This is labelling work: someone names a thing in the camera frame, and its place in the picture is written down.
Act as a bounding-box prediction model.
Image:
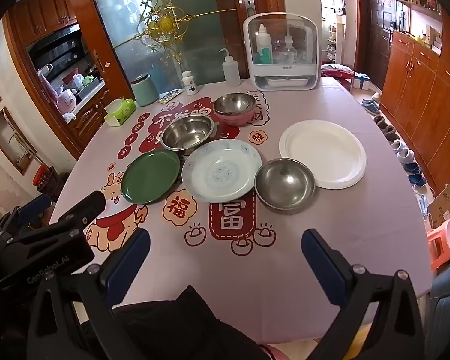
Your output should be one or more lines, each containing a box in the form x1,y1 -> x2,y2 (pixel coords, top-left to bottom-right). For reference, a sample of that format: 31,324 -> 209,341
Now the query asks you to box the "pink kitchen appliance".
56,90 -> 77,115

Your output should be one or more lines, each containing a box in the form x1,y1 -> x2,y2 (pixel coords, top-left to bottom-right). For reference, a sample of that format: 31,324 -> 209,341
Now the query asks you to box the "flat-bottomed steel bowl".
160,114 -> 215,155

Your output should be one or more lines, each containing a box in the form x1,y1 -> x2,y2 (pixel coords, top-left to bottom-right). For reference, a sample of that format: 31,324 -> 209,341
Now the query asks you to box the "green plate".
121,149 -> 181,205

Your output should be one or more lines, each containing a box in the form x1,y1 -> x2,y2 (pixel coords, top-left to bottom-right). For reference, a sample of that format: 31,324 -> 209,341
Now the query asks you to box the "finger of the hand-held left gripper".
0,194 -> 52,241
11,190 -> 107,250

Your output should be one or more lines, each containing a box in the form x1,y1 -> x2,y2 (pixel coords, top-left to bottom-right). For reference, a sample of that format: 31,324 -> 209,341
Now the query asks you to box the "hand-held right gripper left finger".
27,228 -> 151,360

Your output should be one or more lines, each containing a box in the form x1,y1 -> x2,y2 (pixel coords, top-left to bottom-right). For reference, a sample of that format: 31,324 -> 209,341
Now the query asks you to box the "clear plastic bottle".
279,35 -> 299,64

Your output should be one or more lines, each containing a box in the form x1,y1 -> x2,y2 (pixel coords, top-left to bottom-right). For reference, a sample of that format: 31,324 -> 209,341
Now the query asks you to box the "gold door ornament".
133,0 -> 237,62

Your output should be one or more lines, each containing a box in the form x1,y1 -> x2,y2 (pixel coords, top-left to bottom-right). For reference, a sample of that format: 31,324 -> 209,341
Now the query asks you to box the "wooden cabinet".
380,30 -> 450,181

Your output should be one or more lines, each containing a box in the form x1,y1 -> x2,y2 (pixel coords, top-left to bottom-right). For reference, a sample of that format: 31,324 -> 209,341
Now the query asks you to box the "translucent wash bottle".
218,48 -> 242,87

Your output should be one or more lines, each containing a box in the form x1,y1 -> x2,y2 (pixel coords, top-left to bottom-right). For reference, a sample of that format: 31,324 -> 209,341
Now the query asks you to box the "pale green canister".
130,73 -> 159,107

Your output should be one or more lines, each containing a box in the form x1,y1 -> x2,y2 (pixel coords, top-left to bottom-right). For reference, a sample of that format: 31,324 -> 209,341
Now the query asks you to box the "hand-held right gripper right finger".
301,228 -> 426,360

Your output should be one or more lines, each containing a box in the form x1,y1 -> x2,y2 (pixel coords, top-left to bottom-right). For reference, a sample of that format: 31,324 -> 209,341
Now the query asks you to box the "white pill bottle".
182,70 -> 199,95

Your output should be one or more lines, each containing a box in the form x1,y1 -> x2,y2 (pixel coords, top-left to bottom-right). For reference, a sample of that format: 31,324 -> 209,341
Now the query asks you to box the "red cushion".
321,64 -> 355,80

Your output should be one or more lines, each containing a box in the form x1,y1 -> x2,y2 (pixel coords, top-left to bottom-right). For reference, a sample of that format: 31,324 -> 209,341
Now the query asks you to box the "green tissue pack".
104,98 -> 137,126

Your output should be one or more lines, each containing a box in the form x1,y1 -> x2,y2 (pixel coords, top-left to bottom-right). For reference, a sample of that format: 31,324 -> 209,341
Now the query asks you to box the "pink plastic stool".
425,218 -> 450,271

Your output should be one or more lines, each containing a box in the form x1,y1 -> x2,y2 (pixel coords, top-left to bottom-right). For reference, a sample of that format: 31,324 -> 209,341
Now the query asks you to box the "dark wooden door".
367,0 -> 396,91

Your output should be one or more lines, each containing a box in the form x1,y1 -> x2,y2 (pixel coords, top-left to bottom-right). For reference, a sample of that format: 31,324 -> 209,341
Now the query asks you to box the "blue chair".
422,262 -> 450,360

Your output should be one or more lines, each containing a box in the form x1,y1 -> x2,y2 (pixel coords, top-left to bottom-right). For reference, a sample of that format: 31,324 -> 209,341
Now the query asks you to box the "white tray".
264,77 -> 310,87

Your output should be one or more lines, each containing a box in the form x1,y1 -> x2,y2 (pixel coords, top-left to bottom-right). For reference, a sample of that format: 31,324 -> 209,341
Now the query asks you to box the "round steel bowl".
254,158 -> 316,212

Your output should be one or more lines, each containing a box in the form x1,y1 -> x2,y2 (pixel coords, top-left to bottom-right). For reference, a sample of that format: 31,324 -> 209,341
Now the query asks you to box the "white storage box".
242,12 -> 319,91

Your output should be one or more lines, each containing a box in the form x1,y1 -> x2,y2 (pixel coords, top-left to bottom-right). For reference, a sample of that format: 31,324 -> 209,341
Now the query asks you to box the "white floral plate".
181,139 -> 262,202

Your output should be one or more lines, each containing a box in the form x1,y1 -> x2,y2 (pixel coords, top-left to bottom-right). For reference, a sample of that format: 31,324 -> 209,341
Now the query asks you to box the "dark cloth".
110,285 -> 271,360

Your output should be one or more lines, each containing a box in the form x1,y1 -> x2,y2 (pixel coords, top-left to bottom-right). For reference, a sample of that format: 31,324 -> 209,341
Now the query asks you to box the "pink steel-lined bowl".
213,92 -> 257,127

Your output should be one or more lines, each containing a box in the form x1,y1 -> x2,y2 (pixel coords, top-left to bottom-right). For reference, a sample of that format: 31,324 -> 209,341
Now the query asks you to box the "blister pack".
157,89 -> 184,104

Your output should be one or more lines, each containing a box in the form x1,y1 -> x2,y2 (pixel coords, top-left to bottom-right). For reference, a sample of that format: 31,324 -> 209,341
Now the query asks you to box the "white bottle with teal label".
257,23 -> 274,65

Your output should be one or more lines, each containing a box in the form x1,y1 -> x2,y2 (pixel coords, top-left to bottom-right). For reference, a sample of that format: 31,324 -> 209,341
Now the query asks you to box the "row of shoes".
360,92 -> 426,188

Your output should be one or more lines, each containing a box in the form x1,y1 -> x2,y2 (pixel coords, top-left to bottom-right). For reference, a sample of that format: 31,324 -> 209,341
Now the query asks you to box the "blue and white box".
352,73 -> 372,91

